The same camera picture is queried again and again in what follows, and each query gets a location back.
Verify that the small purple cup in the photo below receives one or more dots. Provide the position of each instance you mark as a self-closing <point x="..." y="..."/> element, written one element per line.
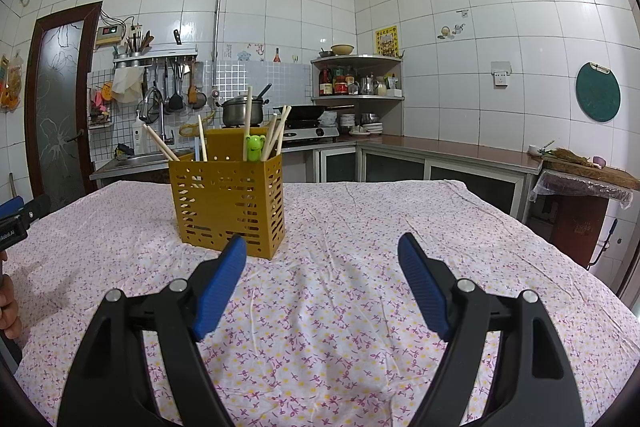
<point x="599" y="163"/>

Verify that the pink floral tablecloth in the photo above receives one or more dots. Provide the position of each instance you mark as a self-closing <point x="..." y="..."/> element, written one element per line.
<point x="375" y="232"/>

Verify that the cup of dark chopsticks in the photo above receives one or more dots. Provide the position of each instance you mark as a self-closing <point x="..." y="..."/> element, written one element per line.
<point x="135" y="44"/>

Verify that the yellow wall poster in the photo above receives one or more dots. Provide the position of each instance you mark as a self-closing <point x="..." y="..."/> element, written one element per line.
<point x="386" y="41"/>

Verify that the round green cutting board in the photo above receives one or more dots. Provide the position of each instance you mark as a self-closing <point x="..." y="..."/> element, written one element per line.
<point x="597" y="94"/>

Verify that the black wok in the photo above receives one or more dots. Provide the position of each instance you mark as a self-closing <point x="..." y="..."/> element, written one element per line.
<point x="305" y="111"/>

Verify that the beige bowl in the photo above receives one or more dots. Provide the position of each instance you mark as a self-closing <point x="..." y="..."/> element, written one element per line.
<point x="342" y="50"/>

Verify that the stack of white plates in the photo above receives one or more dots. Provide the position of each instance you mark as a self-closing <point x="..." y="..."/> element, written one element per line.
<point x="371" y="129"/>

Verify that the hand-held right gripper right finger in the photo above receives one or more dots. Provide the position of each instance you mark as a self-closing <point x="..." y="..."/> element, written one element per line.
<point x="425" y="287"/>

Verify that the kitchen counter with cabinets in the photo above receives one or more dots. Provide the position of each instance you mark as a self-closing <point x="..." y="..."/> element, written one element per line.
<point x="450" y="147"/>

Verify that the dark framed glass door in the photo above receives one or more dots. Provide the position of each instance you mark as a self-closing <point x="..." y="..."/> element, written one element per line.
<point x="60" y="107"/>

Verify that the yellow perforated utensil holder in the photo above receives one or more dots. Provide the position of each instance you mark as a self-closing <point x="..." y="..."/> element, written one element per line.
<point x="225" y="207"/>

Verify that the small metal kettle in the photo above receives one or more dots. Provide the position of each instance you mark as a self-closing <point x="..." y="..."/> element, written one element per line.
<point x="368" y="86"/>

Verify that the person's left hand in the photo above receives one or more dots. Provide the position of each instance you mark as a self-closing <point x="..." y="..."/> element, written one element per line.
<point x="7" y="307"/>

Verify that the steel kitchen sink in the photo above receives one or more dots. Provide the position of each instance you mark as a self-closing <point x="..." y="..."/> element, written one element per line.
<point x="145" y="159"/>

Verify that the steel gas stove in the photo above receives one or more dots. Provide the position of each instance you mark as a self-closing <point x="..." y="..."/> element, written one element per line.
<point x="310" y="134"/>

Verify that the yellow hanging bag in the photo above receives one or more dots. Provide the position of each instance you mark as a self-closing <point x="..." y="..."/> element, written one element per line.
<point x="10" y="82"/>

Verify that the black slotted spatula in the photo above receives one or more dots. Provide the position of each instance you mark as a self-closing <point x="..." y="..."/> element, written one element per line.
<point x="176" y="102"/>

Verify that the white soap bottle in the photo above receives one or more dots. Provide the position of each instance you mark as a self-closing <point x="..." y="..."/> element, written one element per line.
<point x="137" y="139"/>

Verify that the hanging ladle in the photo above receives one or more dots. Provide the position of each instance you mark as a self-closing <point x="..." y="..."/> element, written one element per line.
<point x="197" y="99"/>

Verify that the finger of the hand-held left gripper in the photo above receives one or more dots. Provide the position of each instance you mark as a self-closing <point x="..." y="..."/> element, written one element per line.
<point x="37" y="205"/>
<point x="10" y="208"/>

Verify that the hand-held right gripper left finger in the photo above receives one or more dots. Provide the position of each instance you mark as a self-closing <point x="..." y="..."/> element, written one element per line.
<point x="220" y="287"/>

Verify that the white wall socket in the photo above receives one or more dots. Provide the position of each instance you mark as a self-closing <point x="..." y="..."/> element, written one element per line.
<point x="501" y="76"/>

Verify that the red sauce jar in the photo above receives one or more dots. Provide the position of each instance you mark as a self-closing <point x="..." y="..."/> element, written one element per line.
<point x="340" y="84"/>

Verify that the steel cooking pot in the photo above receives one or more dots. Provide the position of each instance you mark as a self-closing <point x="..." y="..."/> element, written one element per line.
<point x="235" y="112"/>

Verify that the plastic covered wooden table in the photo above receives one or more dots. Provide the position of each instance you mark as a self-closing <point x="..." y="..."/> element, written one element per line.
<point x="575" y="222"/>

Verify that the wall decal stickers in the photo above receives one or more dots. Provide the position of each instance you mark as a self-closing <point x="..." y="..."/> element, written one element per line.
<point x="447" y="32"/>

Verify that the metal corner shelf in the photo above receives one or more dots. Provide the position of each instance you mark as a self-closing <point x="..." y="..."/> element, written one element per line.
<point x="360" y="58"/>

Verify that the metal sink faucet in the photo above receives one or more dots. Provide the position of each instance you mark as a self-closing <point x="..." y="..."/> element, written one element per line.
<point x="162" y="122"/>

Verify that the metal wall utensil rack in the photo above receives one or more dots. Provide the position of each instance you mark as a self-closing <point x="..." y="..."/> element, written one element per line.
<point x="160" y="54"/>

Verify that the red sauce bottle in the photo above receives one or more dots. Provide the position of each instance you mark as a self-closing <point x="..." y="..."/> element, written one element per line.
<point x="325" y="84"/>

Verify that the thick wooden chopping block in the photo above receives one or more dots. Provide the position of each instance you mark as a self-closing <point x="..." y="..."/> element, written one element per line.
<point x="600" y="177"/>

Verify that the white seasoning bottle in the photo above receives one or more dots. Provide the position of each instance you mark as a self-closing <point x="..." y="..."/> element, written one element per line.
<point x="381" y="88"/>

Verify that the small white cup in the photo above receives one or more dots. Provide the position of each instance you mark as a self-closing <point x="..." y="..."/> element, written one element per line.
<point x="535" y="150"/>

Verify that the cream hanging cloth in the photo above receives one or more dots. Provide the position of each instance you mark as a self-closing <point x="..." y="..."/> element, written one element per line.
<point x="125" y="84"/>

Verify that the yellow wall control box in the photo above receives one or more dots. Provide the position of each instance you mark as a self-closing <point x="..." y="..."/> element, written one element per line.
<point x="109" y="36"/>

